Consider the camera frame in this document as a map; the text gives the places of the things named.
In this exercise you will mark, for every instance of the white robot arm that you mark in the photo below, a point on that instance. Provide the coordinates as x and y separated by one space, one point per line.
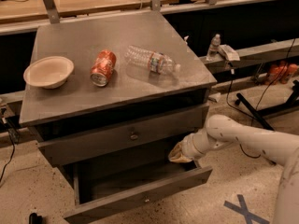
282 148

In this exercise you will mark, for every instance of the small upright water bottle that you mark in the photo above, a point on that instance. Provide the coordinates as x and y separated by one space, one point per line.
213 47

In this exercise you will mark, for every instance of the blue tape cross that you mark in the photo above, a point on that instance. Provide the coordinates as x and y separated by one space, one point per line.
243 210

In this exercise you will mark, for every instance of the black stand leg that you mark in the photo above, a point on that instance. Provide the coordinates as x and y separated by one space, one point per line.
254 112

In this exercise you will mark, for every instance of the white paper bowl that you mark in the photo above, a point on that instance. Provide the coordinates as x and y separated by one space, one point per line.
49 73

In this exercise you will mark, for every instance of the small black floor object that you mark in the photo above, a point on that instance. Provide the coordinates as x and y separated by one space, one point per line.
34 218

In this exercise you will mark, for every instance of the grey drawer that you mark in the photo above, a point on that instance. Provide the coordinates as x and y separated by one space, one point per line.
97 142
125 179

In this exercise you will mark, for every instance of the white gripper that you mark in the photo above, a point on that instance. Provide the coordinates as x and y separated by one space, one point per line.
191 149

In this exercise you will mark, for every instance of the clear plastic water bottle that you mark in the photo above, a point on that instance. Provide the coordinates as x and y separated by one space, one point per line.
156 62

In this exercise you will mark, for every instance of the orange soda can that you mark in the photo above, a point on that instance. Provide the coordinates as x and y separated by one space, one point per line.
103 68

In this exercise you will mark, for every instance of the grey drawer cabinet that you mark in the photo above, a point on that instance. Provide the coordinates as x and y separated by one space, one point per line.
135 90

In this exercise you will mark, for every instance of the white folded packet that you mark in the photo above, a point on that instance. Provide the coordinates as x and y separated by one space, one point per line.
228 53

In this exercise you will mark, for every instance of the orange bottles under bench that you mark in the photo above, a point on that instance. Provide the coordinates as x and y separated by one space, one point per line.
280 72

